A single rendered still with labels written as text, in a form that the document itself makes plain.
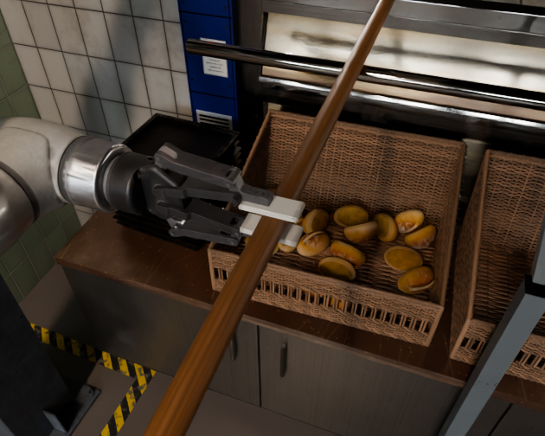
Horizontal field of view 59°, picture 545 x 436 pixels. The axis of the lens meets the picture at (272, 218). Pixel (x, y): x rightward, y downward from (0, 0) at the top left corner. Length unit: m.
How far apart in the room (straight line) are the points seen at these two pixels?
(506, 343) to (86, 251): 1.07
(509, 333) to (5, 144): 0.83
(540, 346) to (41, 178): 0.97
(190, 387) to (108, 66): 1.38
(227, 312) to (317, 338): 0.75
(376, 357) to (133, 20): 1.14
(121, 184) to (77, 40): 1.17
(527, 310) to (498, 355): 0.14
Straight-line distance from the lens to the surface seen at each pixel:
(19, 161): 0.63
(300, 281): 1.12
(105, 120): 1.83
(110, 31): 1.63
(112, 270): 1.37
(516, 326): 0.94
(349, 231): 1.34
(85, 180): 0.61
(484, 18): 1.26
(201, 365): 0.43
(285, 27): 1.37
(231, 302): 0.46
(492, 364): 1.04
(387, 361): 1.18
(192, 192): 0.56
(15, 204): 0.61
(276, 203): 0.54
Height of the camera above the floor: 1.56
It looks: 43 degrees down
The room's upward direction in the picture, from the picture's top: straight up
